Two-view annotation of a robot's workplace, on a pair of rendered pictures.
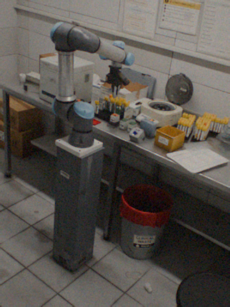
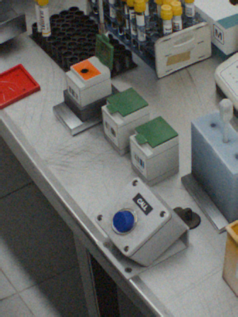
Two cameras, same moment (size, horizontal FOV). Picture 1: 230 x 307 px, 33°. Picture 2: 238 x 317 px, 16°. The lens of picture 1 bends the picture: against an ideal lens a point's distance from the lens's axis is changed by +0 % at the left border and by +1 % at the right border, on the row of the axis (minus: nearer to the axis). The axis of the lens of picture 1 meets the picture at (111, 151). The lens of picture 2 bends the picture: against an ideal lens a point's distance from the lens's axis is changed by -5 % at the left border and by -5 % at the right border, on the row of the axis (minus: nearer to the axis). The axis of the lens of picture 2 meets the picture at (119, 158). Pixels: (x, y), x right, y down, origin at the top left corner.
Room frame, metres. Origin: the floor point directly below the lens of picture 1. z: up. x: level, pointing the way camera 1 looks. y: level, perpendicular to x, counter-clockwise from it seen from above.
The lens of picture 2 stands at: (1.54, -0.41, 1.71)
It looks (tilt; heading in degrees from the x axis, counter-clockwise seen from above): 46 degrees down; 25
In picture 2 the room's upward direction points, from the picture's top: 5 degrees counter-clockwise
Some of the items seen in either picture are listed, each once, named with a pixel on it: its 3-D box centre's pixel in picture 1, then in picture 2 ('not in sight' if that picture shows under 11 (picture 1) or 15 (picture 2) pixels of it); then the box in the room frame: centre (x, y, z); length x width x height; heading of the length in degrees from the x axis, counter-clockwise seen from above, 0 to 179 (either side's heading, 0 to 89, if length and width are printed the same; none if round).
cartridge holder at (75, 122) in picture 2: (114, 123); (90, 101); (2.33, 0.00, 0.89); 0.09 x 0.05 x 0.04; 144
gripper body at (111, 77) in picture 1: (114, 75); not in sight; (2.42, 0.04, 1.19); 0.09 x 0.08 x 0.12; 55
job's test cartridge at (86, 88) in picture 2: (114, 119); (88, 86); (2.33, 0.00, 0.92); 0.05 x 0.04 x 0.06; 144
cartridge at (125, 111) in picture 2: (124, 124); (126, 120); (2.30, -0.06, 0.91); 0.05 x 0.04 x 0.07; 144
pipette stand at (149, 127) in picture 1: (147, 128); (224, 170); (2.24, -0.21, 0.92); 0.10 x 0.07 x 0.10; 49
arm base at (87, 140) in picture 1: (81, 134); not in sight; (1.99, 0.18, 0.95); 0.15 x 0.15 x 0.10
